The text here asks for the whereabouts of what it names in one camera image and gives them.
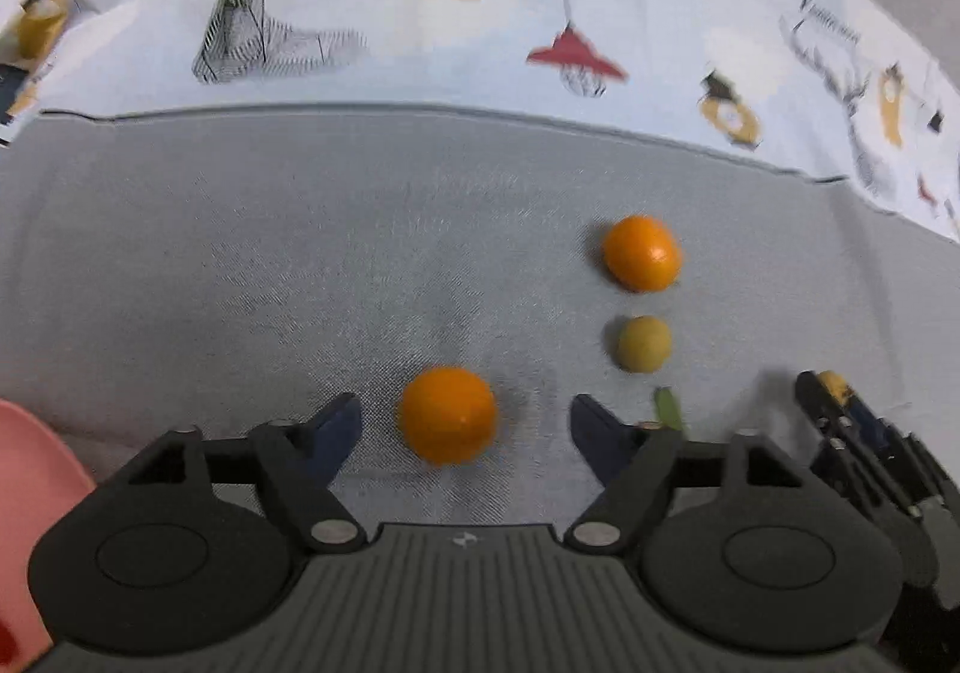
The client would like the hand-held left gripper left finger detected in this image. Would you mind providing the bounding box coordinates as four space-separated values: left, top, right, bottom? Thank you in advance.
112 393 370 554

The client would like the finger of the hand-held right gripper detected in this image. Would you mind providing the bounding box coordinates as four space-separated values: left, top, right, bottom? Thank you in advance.
795 370 940 588
844 391 960 505

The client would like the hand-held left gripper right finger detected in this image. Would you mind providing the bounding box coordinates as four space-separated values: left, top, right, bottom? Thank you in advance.
562 394 818 555

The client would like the small orange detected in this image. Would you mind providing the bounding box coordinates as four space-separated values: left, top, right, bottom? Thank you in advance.
397 366 498 467
603 214 683 293

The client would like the pink plate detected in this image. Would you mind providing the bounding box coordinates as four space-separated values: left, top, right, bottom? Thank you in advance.
0 399 98 673

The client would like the small green leaf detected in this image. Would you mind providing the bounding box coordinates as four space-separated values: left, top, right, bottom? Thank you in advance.
653 386 685 434

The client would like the grey bed sheet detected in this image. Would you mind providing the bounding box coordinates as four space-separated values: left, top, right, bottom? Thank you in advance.
0 104 960 531

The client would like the grey white printed duvet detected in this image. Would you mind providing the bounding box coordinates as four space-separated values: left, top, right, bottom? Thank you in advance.
0 0 960 243

